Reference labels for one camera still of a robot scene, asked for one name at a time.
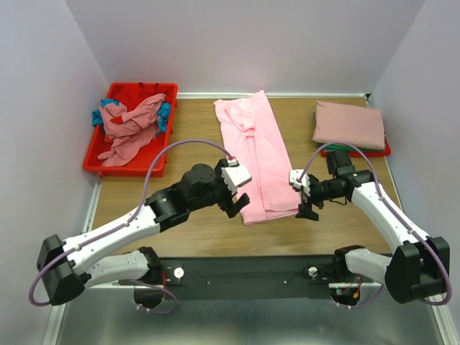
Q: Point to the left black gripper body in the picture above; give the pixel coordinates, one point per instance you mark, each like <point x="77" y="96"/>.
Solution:
<point x="222" y="197"/>

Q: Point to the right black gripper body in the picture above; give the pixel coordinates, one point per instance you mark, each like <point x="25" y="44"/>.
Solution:
<point x="320" y="190"/>

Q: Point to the light pink t shirt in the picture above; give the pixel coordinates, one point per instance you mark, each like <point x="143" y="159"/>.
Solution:
<point x="250" y="133"/>

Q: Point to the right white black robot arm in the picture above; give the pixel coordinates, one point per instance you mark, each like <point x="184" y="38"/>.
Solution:
<point x="418" y="268"/>

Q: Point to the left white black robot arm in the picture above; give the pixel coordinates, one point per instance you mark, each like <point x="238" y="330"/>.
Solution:
<point x="69" y="266"/>

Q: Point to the folded green shirt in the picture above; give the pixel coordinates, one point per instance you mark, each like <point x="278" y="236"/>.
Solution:
<point x="355" y="147"/>

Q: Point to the folded dusty pink shirt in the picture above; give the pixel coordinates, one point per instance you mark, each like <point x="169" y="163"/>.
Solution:
<point x="361" y="126"/>

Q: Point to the folded red shirt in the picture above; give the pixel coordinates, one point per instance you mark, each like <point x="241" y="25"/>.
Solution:
<point x="353" y="153"/>

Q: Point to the blue crumpled shirt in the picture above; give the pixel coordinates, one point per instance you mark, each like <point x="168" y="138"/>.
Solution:
<point x="163" y="114"/>

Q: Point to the crumpled dusty pink shirt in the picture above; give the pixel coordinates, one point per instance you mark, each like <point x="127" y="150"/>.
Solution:
<point x="129" y="131"/>

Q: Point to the red plastic bin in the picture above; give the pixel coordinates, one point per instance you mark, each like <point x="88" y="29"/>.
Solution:
<point x="139" y="165"/>

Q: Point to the red shirt in bin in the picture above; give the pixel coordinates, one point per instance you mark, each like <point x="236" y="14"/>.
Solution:
<point x="132" y="94"/>

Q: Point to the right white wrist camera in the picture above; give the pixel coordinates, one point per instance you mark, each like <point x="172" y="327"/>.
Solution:
<point x="299" y="180"/>

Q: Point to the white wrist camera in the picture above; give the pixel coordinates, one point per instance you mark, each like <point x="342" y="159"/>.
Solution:
<point x="299" y="180"/>
<point x="235" y="175"/>

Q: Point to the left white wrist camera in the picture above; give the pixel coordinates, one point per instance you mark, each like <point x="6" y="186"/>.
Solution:
<point x="235" y="175"/>

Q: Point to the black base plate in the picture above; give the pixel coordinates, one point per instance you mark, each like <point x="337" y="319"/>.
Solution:
<point x="260" y="277"/>

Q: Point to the aluminium rail frame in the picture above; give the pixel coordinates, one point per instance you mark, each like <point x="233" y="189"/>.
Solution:
<point x="106" y="314"/>

